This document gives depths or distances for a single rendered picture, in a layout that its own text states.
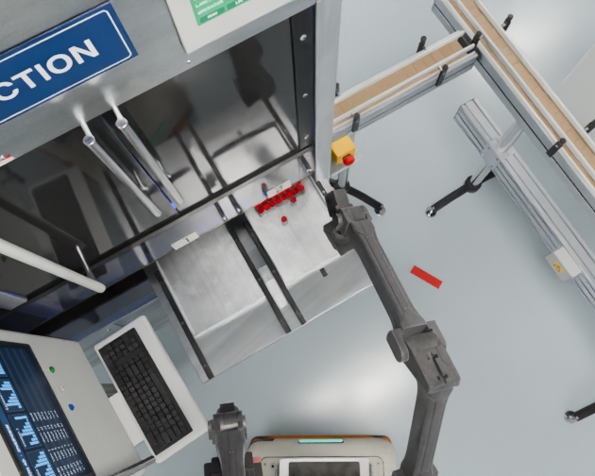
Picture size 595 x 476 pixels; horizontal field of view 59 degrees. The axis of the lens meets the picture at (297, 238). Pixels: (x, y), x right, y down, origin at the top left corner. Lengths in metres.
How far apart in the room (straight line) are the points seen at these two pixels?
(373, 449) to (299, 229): 1.02
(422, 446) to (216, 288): 0.87
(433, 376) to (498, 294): 1.70
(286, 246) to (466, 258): 1.24
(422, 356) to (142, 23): 0.80
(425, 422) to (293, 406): 1.47
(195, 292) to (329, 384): 1.04
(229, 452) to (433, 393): 0.44
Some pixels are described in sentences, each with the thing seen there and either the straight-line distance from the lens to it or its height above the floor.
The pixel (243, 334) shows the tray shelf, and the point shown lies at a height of 0.88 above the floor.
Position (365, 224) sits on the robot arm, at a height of 1.36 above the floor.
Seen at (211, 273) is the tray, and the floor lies 0.88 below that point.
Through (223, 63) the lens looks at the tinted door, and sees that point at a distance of 1.05.
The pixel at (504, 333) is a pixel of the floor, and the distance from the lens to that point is 2.79.
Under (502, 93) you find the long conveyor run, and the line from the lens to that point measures 2.12.
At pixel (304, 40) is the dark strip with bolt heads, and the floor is 1.71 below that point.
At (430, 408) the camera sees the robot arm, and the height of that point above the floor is 1.47.
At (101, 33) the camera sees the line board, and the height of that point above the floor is 1.98.
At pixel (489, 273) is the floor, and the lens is 2.81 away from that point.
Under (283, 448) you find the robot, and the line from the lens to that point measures 2.37.
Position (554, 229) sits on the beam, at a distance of 2.36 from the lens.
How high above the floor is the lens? 2.62
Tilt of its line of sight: 75 degrees down
